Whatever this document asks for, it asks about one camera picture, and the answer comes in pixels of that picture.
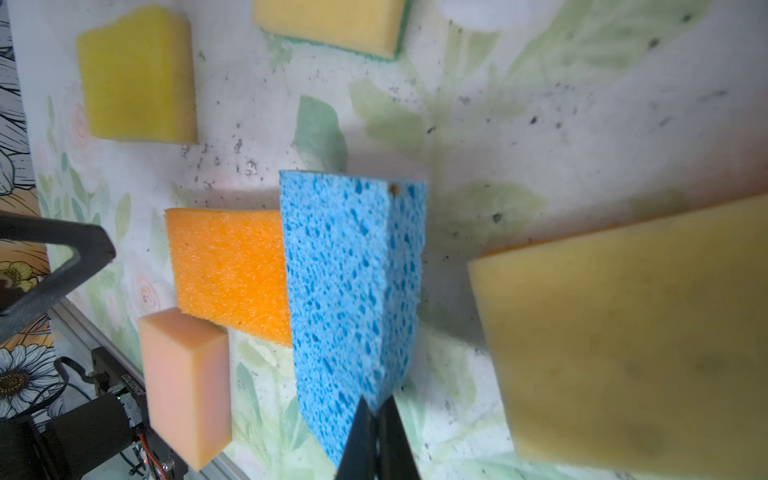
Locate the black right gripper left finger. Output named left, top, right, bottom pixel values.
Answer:
left=335, top=397, right=378, bottom=480

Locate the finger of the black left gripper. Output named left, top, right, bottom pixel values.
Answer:
left=1, top=212, right=116, bottom=342

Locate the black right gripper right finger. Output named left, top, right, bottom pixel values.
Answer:
left=377, top=397, right=421, bottom=480

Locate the bright yellow sponge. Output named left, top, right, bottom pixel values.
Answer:
left=76, top=4, right=198, bottom=144

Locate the dull yellow sponge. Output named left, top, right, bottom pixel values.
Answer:
left=468, top=195, right=767, bottom=479

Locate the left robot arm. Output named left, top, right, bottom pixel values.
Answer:
left=1, top=212, right=144, bottom=479

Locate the orange sponge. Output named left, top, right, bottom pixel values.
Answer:
left=164, top=208, right=292, bottom=348

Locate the peach pink sponge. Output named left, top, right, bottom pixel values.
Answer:
left=138, top=307, right=232, bottom=471

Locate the yellow sponge with green back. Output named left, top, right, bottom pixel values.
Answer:
left=253, top=0, right=410, bottom=60

